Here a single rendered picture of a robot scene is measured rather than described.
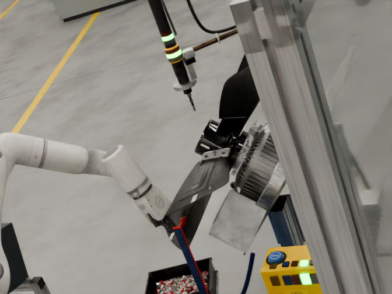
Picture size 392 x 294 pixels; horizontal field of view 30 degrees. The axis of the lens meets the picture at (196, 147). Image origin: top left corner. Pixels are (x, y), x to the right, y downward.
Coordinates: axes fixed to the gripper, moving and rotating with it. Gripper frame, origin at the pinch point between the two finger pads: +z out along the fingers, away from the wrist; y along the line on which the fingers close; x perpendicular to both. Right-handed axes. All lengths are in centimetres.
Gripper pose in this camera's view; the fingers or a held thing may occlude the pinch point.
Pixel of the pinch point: (170, 226)
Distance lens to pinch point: 237.3
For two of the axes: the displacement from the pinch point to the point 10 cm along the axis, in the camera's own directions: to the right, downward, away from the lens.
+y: 2.9, -5.3, 8.0
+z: 5.8, 7.6, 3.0
